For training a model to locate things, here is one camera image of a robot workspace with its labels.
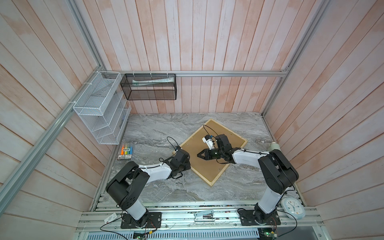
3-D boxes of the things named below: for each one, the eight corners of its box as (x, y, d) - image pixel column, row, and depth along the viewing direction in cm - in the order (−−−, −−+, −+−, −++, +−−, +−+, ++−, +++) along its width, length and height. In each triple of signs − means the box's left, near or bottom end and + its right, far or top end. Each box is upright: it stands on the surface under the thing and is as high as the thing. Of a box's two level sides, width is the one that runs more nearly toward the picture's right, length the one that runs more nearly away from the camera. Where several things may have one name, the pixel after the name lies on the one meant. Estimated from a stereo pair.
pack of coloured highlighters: (117, 160, 97) (116, 158, 96) (122, 144, 105) (121, 142, 103) (131, 160, 97) (130, 158, 96) (135, 144, 105) (134, 142, 103)
